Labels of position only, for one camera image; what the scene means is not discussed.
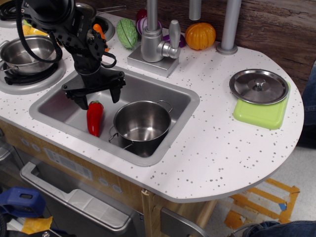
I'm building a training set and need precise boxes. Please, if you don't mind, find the grey back stove burner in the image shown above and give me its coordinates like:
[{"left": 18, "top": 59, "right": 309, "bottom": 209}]
[{"left": 0, "top": 0, "right": 16, "bottom": 29}]

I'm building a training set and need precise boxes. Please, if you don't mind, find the grey front stove burner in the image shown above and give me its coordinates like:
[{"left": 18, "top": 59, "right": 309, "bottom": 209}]
[{"left": 0, "top": 60, "right": 66, "bottom": 95}]

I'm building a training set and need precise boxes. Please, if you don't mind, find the blue clamp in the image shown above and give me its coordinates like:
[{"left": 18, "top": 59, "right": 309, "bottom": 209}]
[{"left": 0, "top": 187, "right": 46, "bottom": 218}]

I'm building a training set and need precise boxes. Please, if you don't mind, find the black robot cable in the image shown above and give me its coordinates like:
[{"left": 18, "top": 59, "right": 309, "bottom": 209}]
[{"left": 15, "top": 0, "right": 63, "bottom": 64}]

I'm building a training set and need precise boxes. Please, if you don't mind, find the green toy bitter gourd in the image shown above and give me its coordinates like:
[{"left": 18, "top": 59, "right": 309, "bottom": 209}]
[{"left": 116, "top": 18, "right": 138, "bottom": 49}]

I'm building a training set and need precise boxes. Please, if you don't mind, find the orange toy carrot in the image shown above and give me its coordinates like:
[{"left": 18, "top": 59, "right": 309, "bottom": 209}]
[{"left": 93, "top": 24, "right": 109, "bottom": 53}]

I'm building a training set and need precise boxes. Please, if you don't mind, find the grey dishwasher door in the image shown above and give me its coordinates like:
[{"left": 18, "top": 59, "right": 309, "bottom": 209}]
[{"left": 20, "top": 161, "right": 145, "bottom": 237}]

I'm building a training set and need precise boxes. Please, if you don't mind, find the steel pot lid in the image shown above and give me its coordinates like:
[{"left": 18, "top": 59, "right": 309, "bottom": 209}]
[{"left": 229, "top": 69, "right": 289, "bottom": 105}]

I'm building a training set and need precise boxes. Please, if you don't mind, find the silver toy faucet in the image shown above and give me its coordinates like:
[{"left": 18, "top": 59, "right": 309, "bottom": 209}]
[{"left": 127, "top": 0, "right": 181, "bottom": 77}]

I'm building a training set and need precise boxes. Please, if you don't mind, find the grey stove burner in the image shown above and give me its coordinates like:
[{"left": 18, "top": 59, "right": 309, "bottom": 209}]
[
  {"left": 94, "top": 16, "right": 115, "bottom": 41},
  {"left": 0, "top": 60, "right": 66, "bottom": 95},
  {"left": 0, "top": 0, "right": 16, "bottom": 29}
]

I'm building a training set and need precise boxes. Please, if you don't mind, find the red toy pepper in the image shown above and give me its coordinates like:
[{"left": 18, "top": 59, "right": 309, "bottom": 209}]
[{"left": 86, "top": 100, "right": 104, "bottom": 137}]

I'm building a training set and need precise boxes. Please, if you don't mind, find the orange toy pumpkin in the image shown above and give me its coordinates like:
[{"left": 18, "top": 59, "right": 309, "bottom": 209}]
[{"left": 185, "top": 23, "right": 216, "bottom": 50}]

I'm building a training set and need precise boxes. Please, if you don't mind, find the grey middle stove burner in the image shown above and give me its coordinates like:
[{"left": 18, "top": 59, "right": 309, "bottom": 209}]
[{"left": 94, "top": 16, "right": 115, "bottom": 41}]

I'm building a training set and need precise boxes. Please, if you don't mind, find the yellow toy corn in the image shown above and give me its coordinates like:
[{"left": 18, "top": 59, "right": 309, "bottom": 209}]
[{"left": 22, "top": 20, "right": 48, "bottom": 36}]

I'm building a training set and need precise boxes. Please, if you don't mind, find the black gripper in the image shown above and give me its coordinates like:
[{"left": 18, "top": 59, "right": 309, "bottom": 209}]
[{"left": 62, "top": 66, "right": 126, "bottom": 110}]

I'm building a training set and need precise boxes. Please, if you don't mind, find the purple toy eggplant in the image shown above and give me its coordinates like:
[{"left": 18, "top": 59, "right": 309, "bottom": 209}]
[{"left": 163, "top": 35, "right": 186, "bottom": 48}]

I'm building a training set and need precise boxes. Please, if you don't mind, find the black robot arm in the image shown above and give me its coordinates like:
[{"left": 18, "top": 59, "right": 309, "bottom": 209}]
[{"left": 15, "top": 0, "right": 125, "bottom": 110}]

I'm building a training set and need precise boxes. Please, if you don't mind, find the purple toy onion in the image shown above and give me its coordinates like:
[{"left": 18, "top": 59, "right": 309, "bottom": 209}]
[{"left": 135, "top": 8, "right": 151, "bottom": 36}]

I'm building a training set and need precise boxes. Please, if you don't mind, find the grey support pole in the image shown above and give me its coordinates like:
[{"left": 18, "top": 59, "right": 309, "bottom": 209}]
[{"left": 216, "top": 0, "right": 242, "bottom": 55}]

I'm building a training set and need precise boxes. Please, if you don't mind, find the steel pot on stove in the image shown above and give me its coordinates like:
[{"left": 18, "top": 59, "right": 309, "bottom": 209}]
[{"left": 0, "top": 35, "right": 56, "bottom": 75}]

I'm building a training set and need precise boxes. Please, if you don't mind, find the green plastic cutting board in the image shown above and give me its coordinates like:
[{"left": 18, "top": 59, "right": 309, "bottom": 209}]
[{"left": 233, "top": 95, "right": 288, "bottom": 130}]

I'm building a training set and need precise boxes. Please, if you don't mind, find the grey metal sink basin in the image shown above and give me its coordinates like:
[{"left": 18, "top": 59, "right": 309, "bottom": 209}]
[{"left": 30, "top": 71, "right": 199, "bottom": 166}]

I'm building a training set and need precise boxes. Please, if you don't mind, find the steel pot in sink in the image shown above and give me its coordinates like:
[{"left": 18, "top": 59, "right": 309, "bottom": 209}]
[{"left": 109, "top": 100, "right": 173, "bottom": 158}]

